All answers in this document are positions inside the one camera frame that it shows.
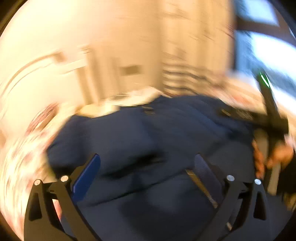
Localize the floral pink quilt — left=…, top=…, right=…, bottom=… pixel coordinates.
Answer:
left=1, top=76, right=264, bottom=240

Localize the patterned cream curtain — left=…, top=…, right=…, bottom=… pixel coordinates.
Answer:
left=159, top=1, right=234, bottom=95

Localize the navy blue puffer jacket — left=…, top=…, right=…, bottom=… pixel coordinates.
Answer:
left=46, top=95, right=292, bottom=241

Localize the dark framed window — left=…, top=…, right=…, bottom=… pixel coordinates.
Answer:
left=233, top=1, right=295, bottom=96

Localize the right hand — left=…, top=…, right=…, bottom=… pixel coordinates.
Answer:
left=252, top=136, right=295, bottom=180

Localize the cream wooden headboard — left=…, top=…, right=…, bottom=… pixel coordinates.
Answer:
left=1, top=46, right=161, bottom=114

